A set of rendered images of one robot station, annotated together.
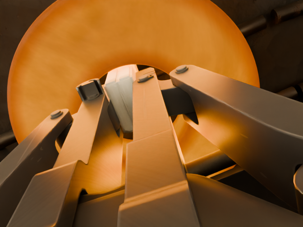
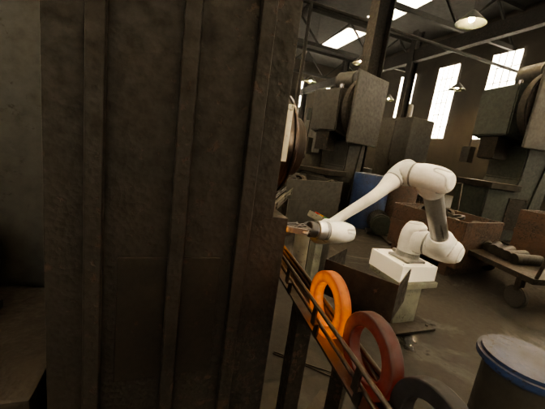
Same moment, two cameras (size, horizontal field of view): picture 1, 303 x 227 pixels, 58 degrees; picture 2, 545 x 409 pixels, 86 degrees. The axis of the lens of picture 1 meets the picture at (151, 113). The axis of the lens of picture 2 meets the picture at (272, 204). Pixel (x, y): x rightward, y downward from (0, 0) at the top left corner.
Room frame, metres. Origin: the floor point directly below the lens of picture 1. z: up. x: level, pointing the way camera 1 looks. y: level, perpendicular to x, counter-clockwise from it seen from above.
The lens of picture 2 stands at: (0.71, 1.14, 1.10)
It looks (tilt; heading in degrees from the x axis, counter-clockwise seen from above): 11 degrees down; 246
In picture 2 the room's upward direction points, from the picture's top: 8 degrees clockwise
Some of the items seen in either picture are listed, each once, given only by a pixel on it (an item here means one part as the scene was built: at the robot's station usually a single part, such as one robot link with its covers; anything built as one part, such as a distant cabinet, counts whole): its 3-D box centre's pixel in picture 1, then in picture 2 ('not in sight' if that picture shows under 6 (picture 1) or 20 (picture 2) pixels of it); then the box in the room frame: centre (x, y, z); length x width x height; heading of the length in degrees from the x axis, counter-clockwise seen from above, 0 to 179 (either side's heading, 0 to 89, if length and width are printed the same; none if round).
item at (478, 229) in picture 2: not in sight; (439, 234); (-2.60, -1.14, 0.33); 0.93 x 0.73 x 0.66; 93
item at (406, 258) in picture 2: not in sight; (405, 253); (-1.00, -0.26, 0.49); 0.22 x 0.18 x 0.06; 89
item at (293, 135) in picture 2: not in sight; (272, 144); (0.16, -0.19, 1.11); 0.47 x 0.06 x 0.47; 86
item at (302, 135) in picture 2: not in sight; (289, 146); (0.06, -0.18, 1.11); 0.28 x 0.06 x 0.28; 86
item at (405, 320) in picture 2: not in sight; (396, 298); (-1.00, -0.24, 0.15); 0.40 x 0.40 x 0.31; 87
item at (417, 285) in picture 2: not in sight; (401, 275); (-1.00, -0.24, 0.33); 0.32 x 0.32 x 0.04; 87
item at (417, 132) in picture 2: not in sight; (396, 168); (-4.12, -3.49, 1.00); 0.80 x 0.63 x 2.00; 91
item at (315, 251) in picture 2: not in sight; (315, 249); (-0.62, -0.82, 0.31); 0.24 x 0.16 x 0.62; 86
